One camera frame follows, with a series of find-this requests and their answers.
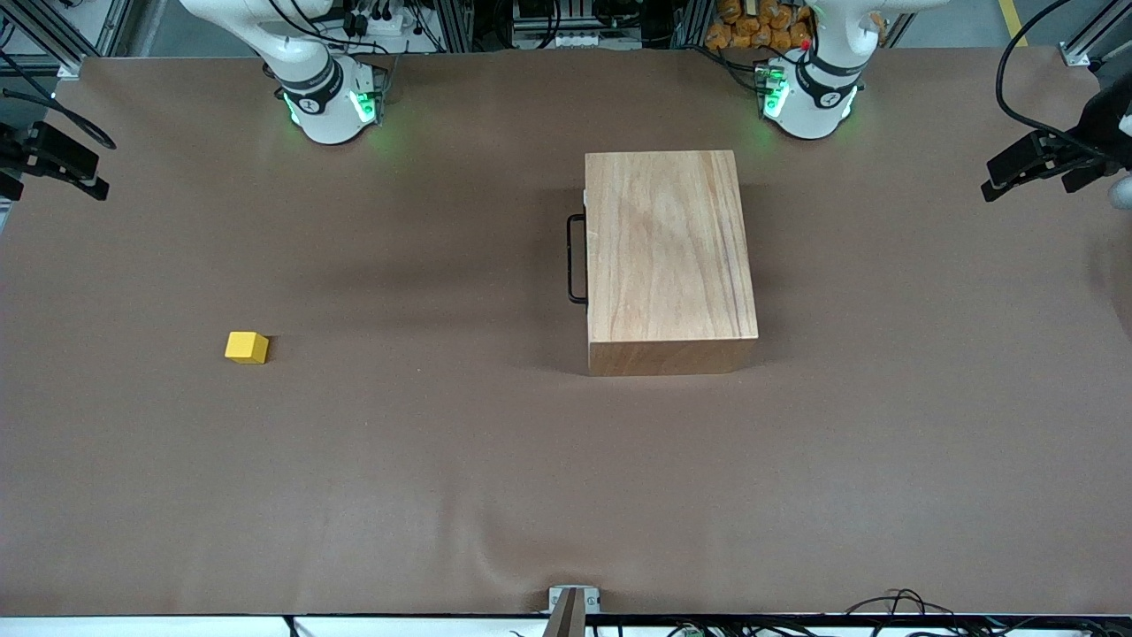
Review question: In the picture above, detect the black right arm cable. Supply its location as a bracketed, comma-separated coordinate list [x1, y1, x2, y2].
[0, 51, 118, 150]

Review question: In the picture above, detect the orange bag pile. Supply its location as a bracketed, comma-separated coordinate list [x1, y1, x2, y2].
[705, 0, 816, 51]

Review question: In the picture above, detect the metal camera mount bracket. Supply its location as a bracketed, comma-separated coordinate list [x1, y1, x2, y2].
[547, 585, 602, 637]

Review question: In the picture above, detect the light wooden drawer cabinet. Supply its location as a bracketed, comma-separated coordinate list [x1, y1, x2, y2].
[584, 150, 760, 377]

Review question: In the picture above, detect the aluminium frame post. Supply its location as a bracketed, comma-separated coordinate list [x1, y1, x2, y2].
[440, 0, 480, 54]
[670, 0, 714, 50]

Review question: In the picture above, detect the brown table cover sheet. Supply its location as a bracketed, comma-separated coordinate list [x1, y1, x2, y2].
[0, 46, 1132, 618]

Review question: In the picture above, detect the black tangled cable bundle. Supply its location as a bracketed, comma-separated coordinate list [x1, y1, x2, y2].
[840, 587, 1132, 637]

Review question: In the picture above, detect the yellow wooden block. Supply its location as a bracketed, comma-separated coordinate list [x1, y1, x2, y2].
[225, 331, 270, 365]

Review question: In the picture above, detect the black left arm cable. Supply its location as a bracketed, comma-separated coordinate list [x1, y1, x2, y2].
[996, 0, 1082, 156]

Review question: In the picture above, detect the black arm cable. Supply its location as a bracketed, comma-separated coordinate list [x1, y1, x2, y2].
[996, 0, 1082, 156]
[0, 51, 118, 150]

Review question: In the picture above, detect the aluminium frame profile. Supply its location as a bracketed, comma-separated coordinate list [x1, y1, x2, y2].
[0, 0, 134, 81]
[1059, 0, 1132, 68]

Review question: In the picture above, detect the white power strip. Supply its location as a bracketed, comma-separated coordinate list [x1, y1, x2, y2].
[340, 0, 445, 54]

